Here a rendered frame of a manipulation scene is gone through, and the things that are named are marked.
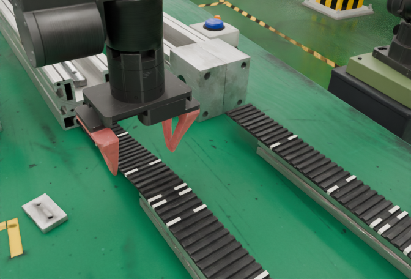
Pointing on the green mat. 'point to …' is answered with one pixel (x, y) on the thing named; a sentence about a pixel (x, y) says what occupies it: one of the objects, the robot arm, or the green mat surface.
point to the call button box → (232, 33)
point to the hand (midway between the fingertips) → (142, 155)
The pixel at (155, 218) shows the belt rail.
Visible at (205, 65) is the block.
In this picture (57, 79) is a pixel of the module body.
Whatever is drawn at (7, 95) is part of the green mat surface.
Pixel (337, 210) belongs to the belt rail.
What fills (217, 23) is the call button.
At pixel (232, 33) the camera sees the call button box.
